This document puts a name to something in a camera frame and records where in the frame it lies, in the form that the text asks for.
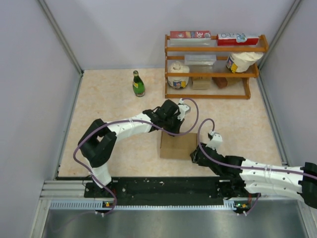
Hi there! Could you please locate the red foil box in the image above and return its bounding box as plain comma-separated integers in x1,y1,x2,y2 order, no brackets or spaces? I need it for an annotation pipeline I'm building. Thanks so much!
169,31,211,40

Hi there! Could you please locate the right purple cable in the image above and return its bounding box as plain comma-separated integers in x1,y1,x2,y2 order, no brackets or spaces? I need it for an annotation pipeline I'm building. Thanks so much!
197,119,317,216

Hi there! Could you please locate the red white wrap box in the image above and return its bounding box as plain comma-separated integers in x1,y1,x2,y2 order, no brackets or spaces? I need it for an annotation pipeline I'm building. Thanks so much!
216,33,259,46

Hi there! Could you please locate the brown red block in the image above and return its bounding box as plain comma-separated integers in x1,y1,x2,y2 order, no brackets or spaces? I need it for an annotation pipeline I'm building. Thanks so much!
212,77,228,89

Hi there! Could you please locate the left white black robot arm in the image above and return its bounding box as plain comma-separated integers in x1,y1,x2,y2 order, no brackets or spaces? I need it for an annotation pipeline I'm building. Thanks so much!
77,100,191,197

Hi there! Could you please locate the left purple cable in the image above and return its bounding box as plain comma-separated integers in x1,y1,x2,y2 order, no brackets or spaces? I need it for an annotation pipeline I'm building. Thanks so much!
72,98,199,218

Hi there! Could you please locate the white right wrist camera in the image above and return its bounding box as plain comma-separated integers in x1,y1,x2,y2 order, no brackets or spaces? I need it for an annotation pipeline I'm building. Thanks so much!
206,131,223,150

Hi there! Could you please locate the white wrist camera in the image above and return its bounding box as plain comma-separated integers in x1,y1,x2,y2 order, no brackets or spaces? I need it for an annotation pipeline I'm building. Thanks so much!
177,98,191,121
206,131,223,150

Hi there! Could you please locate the silver foil box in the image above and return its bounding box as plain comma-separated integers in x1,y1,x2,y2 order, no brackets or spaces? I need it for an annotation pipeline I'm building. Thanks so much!
184,55,217,66

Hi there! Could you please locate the green glass bottle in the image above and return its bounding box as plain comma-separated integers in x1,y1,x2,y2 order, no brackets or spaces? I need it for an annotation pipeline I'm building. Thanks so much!
132,70,145,97

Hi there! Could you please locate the white bag left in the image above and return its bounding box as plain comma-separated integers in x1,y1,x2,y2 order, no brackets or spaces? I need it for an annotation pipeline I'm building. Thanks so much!
167,61,190,89

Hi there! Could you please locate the tan block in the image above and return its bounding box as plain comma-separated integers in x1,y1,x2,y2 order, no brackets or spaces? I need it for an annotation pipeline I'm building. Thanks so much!
192,77,211,90

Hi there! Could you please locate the brown cardboard box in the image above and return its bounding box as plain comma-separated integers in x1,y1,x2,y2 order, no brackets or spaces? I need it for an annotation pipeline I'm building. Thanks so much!
159,132,198,161

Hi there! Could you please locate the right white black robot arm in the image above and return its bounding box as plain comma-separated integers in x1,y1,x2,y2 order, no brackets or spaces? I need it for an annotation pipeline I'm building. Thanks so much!
190,143,317,208

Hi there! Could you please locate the wooden shelf rack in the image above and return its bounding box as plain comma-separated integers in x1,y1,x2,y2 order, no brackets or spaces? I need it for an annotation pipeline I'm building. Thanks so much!
164,34,269,100

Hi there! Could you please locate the purple cable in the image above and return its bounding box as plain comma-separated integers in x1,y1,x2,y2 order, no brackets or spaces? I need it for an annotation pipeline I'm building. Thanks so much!
197,119,317,216
72,98,199,218

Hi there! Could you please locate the large white flour bag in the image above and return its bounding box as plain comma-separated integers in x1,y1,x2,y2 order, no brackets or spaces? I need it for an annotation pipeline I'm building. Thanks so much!
226,52,264,73

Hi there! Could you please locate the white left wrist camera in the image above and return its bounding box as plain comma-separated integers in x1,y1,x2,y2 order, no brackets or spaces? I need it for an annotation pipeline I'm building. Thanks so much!
177,98,191,121

